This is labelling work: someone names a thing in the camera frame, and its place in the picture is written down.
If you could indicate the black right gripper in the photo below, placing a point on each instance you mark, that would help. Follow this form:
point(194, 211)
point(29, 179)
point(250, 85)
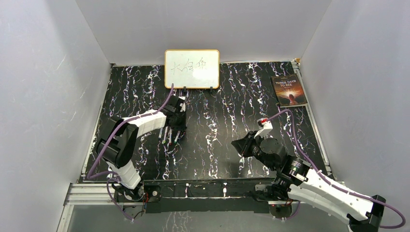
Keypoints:
point(242, 145)

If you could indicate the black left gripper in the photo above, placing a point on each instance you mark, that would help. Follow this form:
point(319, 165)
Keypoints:
point(182, 126)

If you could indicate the white pen red tip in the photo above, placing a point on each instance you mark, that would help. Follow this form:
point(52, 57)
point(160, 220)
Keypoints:
point(170, 136)

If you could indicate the white pen green tip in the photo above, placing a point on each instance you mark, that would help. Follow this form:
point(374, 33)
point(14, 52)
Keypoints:
point(165, 135)

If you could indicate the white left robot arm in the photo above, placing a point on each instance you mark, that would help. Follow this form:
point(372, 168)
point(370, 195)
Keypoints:
point(118, 140)

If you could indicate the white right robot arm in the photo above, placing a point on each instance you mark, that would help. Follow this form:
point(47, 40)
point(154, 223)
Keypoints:
point(296, 180)

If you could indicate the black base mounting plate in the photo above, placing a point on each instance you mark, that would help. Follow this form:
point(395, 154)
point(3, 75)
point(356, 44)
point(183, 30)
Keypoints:
point(214, 195)

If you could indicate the white dry-erase board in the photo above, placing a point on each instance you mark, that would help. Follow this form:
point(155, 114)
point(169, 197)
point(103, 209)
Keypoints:
point(192, 69)

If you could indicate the dark Three Days book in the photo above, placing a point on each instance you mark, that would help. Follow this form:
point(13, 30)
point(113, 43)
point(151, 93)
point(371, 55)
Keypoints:
point(289, 91)

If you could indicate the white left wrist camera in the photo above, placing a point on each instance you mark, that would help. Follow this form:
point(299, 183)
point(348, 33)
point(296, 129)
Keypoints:
point(182, 107)

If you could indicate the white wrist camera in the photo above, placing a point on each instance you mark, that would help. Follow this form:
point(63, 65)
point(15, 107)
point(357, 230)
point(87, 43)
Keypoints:
point(182, 107)
point(265, 126)

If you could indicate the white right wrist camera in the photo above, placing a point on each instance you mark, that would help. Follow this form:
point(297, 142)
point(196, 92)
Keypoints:
point(265, 126)

